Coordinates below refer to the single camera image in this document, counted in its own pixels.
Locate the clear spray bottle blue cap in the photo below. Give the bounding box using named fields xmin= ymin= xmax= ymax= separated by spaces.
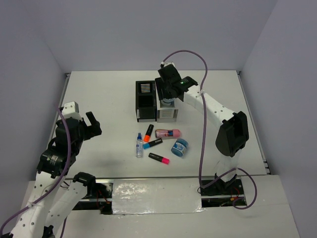
xmin=136 ymin=133 xmax=144 ymax=158

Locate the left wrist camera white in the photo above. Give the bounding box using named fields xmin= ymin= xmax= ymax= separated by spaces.
xmin=61 ymin=101 xmax=82 ymax=121

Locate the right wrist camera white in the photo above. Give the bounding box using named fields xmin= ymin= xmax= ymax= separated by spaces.
xmin=160 ymin=61 xmax=175 ymax=68

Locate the pink cylindrical tube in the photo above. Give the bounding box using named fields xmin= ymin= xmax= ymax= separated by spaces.
xmin=155 ymin=129 xmax=181 ymax=139

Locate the blue slime jar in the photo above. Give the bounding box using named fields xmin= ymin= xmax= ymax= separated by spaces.
xmin=171 ymin=138 xmax=188 ymax=157
xmin=160 ymin=98 xmax=174 ymax=107

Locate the pink highlighter marker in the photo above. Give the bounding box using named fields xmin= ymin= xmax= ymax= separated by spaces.
xmin=148 ymin=153 xmax=170 ymax=165

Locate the orange highlighter marker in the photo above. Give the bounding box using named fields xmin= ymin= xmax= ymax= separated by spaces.
xmin=144 ymin=124 xmax=154 ymax=142

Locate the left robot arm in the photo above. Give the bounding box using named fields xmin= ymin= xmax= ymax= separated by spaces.
xmin=1 ymin=107 xmax=102 ymax=238

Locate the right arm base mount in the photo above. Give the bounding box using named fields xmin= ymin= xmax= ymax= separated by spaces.
xmin=197 ymin=176 xmax=247 ymax=208

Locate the blue highlighter marker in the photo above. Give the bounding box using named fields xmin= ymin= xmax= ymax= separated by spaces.
xmin=143 ymin=138 xmax=163 ymax=149

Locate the white organizer container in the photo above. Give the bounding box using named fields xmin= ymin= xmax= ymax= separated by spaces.
xmin=155 ymin=84 xmax=179 ymax=123

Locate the silver tape cover panel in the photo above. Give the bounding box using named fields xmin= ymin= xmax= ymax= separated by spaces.
xmin=112 ymin=178 xmax=203 ymax=215

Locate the black organizer container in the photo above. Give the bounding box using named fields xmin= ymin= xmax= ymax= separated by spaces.
xmin=135 ymin=80 xmax=157 ymax=122

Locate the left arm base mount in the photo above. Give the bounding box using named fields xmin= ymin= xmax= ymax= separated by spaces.
xmin=58 ymin=177 xmax=113 ymax=215

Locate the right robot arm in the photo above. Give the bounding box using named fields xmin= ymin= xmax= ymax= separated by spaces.
xmin=155 ymin=62 xmax=249 ymax=194

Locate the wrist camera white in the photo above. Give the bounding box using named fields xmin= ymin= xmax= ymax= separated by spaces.
xmin=160 ymin=61 xmax=175 ymax=68
xmin=61 ymin=101 xmax=82 ymax=121

